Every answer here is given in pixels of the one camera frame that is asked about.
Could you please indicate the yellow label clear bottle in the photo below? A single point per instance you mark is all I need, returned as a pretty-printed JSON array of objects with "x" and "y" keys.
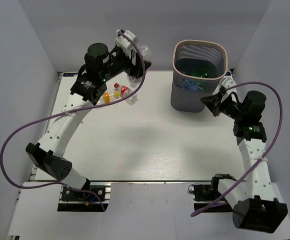
[{"x": 108, "y": 98}]

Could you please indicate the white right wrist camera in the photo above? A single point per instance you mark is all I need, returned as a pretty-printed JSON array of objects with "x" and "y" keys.
[{"x": 226, "y": 82}]

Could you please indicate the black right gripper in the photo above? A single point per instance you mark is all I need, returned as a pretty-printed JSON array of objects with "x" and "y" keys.
[{"x": 212, "y": 102}]

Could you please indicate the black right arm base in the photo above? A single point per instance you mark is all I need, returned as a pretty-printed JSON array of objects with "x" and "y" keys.
[{"x": 206, "y": 193}]

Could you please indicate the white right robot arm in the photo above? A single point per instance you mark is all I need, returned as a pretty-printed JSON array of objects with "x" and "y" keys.
[{"x": 256, "y": 207}]

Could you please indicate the green bottle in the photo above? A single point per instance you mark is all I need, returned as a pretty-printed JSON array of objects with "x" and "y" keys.
[{"x": 202, "y": 75}]

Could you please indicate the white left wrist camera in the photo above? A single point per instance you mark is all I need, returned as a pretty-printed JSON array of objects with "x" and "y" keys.
[{"x": 124, "y": 41}]

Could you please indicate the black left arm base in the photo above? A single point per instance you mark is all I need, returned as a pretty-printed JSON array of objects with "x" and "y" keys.
[{"x": 74, "y": 201}]

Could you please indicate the grey mesh waste bin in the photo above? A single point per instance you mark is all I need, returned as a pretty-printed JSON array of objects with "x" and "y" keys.
[{"x": 192, "y": 56}]

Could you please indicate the blue sticker left corner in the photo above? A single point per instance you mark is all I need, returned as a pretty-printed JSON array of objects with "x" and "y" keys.
[{"x": 70, "y": 74}]

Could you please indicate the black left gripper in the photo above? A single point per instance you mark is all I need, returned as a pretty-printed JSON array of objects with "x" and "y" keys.
[{"x": 136, "y": 70}]

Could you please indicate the white blue label bottle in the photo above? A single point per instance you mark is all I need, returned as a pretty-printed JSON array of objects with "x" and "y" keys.
[{"x": 133, "y": 73}]

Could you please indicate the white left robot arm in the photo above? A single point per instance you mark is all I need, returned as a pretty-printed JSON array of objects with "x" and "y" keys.
[{"x": 101, "y": 65}]

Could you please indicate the blue label clear bottle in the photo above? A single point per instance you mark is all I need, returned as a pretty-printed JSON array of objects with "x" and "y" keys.
[{"x": 195, "y": 86}]

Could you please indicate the red label cola bottle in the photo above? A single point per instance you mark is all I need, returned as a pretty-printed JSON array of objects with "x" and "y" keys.
[{"x": 125, "y": 92}]

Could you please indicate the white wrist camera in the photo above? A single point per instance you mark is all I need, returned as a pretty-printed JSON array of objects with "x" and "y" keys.
[
  {"x": 226, "y": 82},
  {"x": 124, "y": 41}
]

